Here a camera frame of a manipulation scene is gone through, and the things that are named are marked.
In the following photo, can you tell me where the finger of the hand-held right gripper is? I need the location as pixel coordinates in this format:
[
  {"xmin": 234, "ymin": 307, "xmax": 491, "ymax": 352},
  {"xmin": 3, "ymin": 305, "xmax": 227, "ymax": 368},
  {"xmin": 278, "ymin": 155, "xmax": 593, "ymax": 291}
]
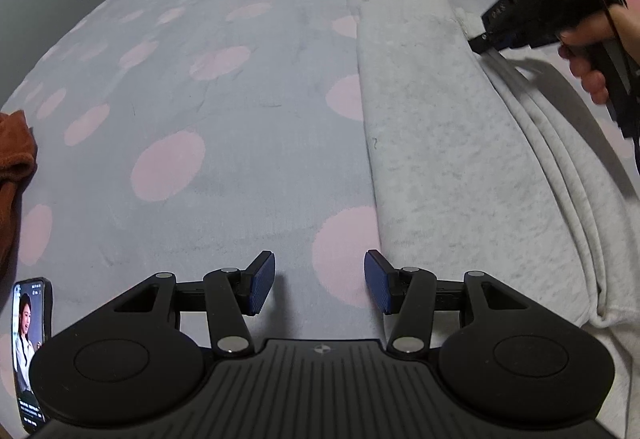
[{"xmin": 469, "ymin": 30, "xmax": 523, "ymax": 55}]

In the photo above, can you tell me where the black smartphone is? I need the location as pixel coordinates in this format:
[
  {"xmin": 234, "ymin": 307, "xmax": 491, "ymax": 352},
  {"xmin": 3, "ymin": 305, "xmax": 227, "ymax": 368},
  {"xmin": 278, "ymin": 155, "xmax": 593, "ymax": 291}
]
[{"xmin": 12, "ymin": 276, "xmax": 53, "ymax": 436}]

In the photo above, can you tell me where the person's right hand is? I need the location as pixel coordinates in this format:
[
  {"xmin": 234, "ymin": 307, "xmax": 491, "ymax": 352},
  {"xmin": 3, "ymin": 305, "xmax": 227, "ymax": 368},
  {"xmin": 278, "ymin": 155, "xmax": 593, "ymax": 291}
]
[{"xmin": 557, "ymin": 9, "xmax": 640, "ymax": 106}]

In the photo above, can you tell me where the orange-brown cloth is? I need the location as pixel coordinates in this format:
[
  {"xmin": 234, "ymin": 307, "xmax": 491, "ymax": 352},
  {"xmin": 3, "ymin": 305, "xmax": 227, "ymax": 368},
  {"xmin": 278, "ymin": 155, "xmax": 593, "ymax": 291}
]
[{"xmin": 0, "ymin": 109, "xmax": 38, "ymax": 277}]

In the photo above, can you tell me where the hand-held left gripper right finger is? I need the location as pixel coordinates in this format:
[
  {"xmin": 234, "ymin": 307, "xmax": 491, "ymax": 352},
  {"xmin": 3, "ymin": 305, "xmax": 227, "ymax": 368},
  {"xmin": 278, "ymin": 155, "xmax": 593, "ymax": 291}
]
[{"xmin": 364, "ymin": 249, "xmax": 533, "ymax": 359}]

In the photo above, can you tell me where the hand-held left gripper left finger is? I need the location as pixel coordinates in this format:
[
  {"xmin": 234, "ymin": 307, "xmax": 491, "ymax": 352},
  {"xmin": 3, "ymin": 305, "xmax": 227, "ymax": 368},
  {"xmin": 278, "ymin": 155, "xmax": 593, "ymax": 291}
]
[{"xmin": 112, "ymin": 250, "xmax": 276, "ymax": 359}]

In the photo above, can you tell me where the light grey sweatshirt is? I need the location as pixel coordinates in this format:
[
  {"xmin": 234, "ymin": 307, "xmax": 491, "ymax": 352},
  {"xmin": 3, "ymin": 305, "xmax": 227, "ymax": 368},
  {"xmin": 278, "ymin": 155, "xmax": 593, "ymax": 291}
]
[{"xmin": 355, "ymin": 0, "xmax": 640, "ymax": 439}]

